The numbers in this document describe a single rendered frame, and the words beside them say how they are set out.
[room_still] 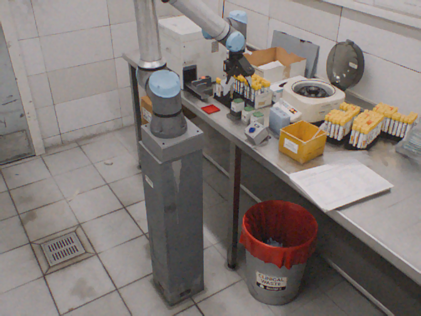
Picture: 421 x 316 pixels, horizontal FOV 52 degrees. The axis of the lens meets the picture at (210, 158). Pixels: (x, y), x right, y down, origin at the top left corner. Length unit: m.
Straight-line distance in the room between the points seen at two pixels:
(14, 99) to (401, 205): 2.64
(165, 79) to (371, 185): 0.85
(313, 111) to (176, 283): 1.05
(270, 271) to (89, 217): 1.28
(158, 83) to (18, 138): 2.01
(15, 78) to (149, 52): 1.76
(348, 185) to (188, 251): 0.85
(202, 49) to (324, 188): 1.04
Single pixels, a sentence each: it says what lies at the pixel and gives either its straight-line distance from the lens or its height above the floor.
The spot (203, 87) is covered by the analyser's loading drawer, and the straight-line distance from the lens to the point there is 2.20.
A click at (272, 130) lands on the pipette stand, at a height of 0.89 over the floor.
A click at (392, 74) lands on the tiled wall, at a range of 2.09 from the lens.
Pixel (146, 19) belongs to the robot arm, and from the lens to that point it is 1.68.
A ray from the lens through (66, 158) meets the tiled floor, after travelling 3.48.
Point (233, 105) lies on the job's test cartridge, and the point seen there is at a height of 0.94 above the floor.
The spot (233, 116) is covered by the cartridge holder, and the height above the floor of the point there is 0.89.
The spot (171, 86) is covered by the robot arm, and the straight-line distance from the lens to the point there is 1.63.
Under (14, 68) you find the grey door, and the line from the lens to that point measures 3.30.
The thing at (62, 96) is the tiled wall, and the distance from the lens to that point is 3.51.
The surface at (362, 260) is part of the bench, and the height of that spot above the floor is 0.27.
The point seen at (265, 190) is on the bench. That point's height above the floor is 0.27.
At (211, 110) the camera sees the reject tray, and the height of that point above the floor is 0.88.
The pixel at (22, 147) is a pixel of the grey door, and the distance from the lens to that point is 3.54.
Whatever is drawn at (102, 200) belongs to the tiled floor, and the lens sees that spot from 2.99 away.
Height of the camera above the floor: 1.82
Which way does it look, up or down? 33 degrees down
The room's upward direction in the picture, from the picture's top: straight up
